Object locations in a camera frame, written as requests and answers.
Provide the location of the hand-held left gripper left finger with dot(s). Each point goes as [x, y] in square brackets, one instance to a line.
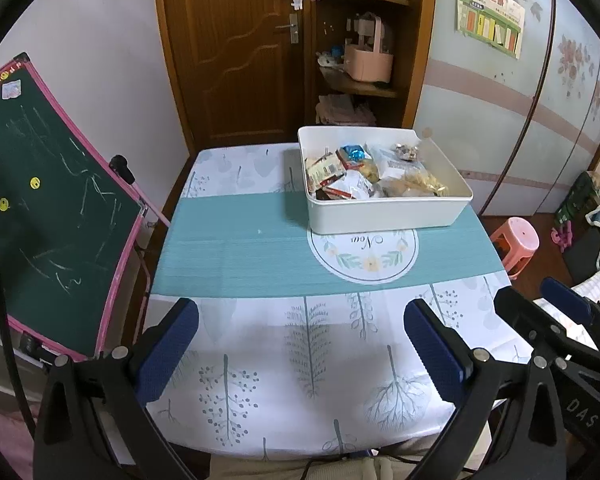
[172, 345]

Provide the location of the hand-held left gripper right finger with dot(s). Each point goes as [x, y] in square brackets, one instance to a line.
[432, 352]

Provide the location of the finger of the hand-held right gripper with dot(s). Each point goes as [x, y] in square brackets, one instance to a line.
[565, 297]
[540, 322]

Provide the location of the white plastic storage bin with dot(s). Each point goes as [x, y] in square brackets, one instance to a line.
[380, 217]

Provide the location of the pale chips clear packet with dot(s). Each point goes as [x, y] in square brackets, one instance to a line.
[425, 185]

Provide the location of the white red-print snack packet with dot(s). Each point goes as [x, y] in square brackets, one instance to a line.
[352, 185]

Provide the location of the nut mix white-label packet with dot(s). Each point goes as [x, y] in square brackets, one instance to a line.
[395, 166]

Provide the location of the beige snack packet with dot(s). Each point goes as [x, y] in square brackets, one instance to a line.
[322, 170]

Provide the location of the blue candy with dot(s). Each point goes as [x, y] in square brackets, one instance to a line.
[353, 152]

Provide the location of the pink toy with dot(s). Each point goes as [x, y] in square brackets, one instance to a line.
[561, 238]

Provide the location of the pink plastic stool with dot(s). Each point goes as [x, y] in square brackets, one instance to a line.
[517, 237]

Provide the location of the green bag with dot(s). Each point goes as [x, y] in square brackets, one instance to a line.
[580, 197]

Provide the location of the pink-framed green chalkboard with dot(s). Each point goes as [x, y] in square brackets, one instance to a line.
[55, 210]

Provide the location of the floral sliding wardrobe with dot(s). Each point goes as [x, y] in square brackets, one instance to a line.
[540, 120]

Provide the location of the black chalkboard clamp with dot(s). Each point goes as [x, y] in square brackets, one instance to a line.
[121, 167]

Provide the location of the folded pink cloths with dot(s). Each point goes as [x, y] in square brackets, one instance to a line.
[345, 110]

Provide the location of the brown wooden door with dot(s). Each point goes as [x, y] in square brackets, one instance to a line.
[230, 50]

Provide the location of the brown wooden shelf cabinet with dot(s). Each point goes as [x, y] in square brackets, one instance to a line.
[415, 35]

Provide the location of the white door hook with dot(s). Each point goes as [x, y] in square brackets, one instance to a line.
[296, 2]

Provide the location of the wall poster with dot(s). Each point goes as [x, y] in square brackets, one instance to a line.
[487, 15]

